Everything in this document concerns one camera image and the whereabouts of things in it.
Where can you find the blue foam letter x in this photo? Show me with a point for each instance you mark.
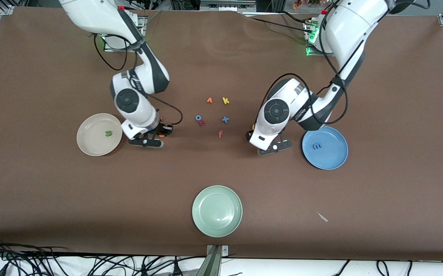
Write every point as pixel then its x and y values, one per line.
pixel 225 119

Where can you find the pink flowers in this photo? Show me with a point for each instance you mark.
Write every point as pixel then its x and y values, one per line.
pixel 302 4

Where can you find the pale green plate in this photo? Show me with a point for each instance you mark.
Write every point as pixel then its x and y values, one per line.
pixel 217 211

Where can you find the blue foam letter E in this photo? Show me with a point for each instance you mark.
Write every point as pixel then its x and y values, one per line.
pixel 316 146

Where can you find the blue plate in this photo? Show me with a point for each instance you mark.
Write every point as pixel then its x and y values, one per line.
pixel 330 153

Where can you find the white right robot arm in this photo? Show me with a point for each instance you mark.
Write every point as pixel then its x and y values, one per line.
pixel 91 15

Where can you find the yellow foam letter k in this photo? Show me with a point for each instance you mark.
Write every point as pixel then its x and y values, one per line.
pixel 225 101

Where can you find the grey power strip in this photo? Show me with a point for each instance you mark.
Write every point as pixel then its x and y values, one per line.
pixel 227 4

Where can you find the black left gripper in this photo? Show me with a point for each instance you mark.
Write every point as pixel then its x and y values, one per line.
pixel 250 135

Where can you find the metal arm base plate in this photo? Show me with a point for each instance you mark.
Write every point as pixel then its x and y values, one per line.
pixel 108 48
pixel 310 53

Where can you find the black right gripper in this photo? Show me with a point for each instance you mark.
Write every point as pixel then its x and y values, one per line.
pixel 164 129

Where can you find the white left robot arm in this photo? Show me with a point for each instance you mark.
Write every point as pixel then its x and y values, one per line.
pixel 348 30

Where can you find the beige brown plate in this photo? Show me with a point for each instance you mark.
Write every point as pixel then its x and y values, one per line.
pixel 95 140

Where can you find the white paper scrap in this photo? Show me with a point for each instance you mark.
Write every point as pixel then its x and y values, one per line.
pixel 322 217

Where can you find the aluminium profile bar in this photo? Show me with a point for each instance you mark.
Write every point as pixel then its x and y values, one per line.
pixel 210 264

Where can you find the small metal bracket plate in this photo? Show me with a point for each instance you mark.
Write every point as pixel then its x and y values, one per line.
pixel 225 251

